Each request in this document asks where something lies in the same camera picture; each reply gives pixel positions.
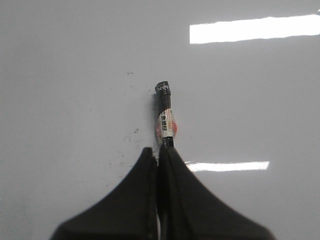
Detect white whiteboard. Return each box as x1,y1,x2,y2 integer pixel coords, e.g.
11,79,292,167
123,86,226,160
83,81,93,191
0,0,320,240

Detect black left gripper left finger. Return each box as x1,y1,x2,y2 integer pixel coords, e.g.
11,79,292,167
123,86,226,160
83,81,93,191
51,147,158,240

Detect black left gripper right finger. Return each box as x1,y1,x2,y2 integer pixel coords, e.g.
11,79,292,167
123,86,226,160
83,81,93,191
158,146,274,240

